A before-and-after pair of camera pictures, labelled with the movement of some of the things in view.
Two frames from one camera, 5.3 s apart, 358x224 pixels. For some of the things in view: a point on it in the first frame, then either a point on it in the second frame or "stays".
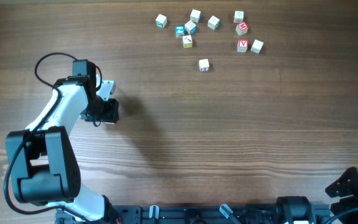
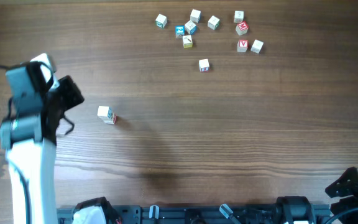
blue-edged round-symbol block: x=191 y=28 stays
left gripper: x=109 y=114 -> x=68 y=83
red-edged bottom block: x=204 y=65 stays
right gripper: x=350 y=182 stays
